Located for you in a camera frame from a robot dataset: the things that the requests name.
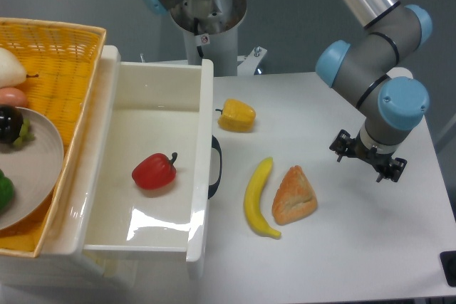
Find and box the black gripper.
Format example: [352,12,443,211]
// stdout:
[329,130,408,182]

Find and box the white drawer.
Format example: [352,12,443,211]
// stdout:
[82,58,214,281]

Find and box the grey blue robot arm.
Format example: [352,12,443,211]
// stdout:
[143,0,432,182]

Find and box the white drawer cabinet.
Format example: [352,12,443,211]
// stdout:
[1,46,137,289]

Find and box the toy croissant pastry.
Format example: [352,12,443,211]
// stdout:
[271,165,318,226]

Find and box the yellow toy banana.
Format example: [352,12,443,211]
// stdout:
[243,157,281,239]

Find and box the black corner object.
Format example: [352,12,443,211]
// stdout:
[440,251,456,288]

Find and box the yellow toy bell pepper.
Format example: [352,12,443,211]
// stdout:
[216,98,257,132]

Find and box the red toy bell pepper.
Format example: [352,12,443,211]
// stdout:
[131,152,178,190]

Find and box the yellow woven basket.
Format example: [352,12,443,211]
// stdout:
[1,17,107,258]

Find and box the grey round plate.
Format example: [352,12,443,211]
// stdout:
[1,108,64,229]

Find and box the dark toy eggplant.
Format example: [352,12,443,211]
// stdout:
[0,105,35,148]

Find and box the pink toy sausage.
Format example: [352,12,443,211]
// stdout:
[0,88,29,108]

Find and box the green toy pepper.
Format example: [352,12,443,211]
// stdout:
[0,171,14,210]

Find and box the white toy pear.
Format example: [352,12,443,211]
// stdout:
[0,48,39,88]

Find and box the metal table bracket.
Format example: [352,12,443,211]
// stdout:
[237,46,267,77]

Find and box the black top drawer handle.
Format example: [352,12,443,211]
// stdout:
[208,136,222,199]

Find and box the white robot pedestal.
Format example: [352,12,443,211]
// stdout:
[170,0,247,76]

